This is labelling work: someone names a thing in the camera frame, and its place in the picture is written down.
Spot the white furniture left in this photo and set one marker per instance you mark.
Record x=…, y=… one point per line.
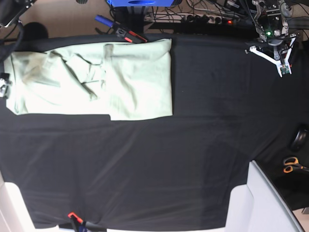
x=14, y=216

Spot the red black clamp top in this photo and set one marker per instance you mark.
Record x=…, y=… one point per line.
x=130, y=36

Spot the black table cloth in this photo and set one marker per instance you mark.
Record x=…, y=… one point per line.
x=168, y=174

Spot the white power strip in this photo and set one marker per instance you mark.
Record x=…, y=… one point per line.
x=208, y=19

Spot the grey white furniture right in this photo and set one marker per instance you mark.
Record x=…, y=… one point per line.
x=257, y=206

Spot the blue box top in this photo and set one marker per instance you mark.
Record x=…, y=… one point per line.
x=157, y=3

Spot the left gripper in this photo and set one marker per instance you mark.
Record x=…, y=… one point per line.
x=276, y=49

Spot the pale green T-shirt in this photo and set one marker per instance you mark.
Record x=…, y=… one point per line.
x=126, y=81

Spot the red black clamp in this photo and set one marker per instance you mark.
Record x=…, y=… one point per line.
x=130, y=36
x=79, y=225

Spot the orange handled scissors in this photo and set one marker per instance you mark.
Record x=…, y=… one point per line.
x=291, y=164

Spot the black round object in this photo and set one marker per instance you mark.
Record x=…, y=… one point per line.
x=299, y=140

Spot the blue handle tool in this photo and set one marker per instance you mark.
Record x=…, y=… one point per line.
x=104, y=20

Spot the red black clamp bottom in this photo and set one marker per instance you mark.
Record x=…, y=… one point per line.
x=79, y=225

